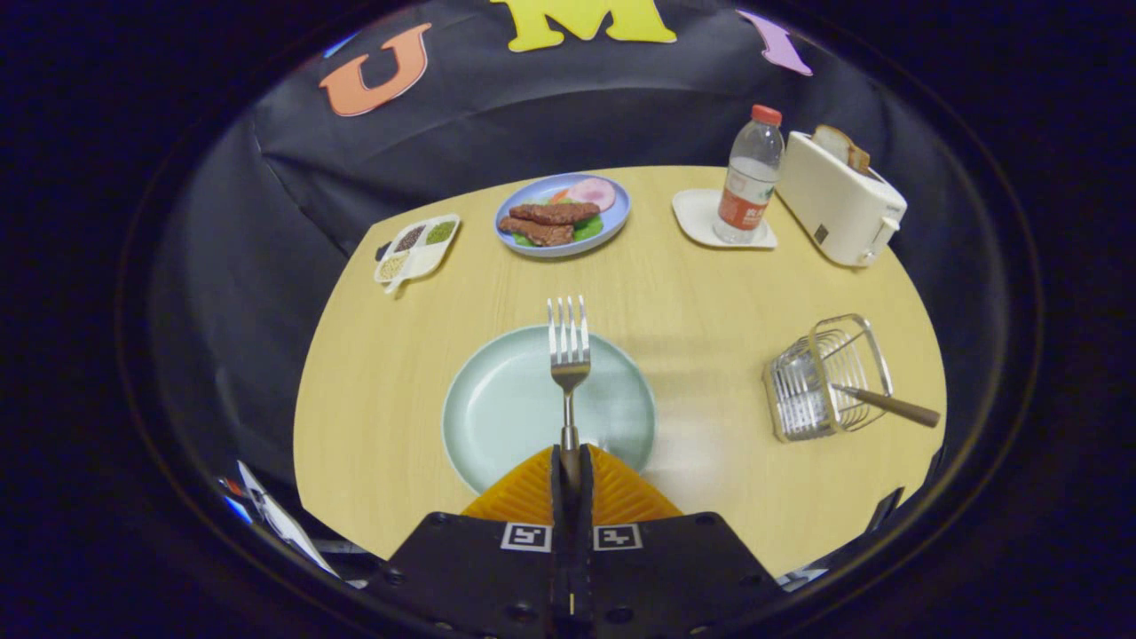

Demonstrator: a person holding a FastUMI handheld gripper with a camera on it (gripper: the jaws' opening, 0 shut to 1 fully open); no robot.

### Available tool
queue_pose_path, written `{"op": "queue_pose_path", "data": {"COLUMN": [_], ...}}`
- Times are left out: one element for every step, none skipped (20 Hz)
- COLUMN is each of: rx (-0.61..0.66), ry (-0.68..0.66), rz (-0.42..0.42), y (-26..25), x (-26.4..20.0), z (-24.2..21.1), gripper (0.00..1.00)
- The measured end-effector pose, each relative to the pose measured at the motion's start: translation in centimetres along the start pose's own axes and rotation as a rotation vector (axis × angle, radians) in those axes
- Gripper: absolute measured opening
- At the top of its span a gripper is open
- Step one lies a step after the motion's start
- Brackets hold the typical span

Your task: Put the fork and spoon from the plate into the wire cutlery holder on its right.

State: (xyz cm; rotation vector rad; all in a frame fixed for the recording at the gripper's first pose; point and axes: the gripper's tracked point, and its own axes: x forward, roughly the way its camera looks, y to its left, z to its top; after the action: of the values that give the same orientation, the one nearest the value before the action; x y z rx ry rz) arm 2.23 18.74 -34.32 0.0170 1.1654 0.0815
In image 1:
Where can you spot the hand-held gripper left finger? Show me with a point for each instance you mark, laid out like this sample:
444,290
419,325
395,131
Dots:
557,497

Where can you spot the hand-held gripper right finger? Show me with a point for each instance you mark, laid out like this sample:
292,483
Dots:
587,497

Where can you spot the pale green plate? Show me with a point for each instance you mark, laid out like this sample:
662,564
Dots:
506,408

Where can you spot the brown meat piece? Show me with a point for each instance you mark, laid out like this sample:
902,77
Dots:
541,233
555,213

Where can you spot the green lettuce leaf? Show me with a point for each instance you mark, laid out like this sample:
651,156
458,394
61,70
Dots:
587,228

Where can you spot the white divided seasoning tray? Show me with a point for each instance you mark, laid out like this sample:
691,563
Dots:
426,259

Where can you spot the white flat panel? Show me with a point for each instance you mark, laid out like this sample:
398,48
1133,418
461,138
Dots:
280,519

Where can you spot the blue plate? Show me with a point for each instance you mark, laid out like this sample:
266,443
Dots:
617,218

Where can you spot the small black box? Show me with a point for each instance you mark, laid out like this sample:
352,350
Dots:
886,510

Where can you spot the white square coaster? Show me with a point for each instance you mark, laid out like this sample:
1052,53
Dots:
697,217

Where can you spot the orange carrot slice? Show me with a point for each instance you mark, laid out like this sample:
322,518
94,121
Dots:
559,195

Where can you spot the pink ham slice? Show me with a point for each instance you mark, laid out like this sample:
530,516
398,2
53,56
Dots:
593,193

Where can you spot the clear water bottle red cap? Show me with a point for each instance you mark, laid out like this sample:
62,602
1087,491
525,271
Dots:
750,177

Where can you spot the white toaster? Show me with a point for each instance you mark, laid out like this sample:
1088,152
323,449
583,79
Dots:
834,213

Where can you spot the black backdrop cloth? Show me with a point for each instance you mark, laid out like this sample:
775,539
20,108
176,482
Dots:
532,106

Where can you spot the toast bread slice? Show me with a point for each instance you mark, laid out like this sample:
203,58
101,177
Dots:
860,160
832,142

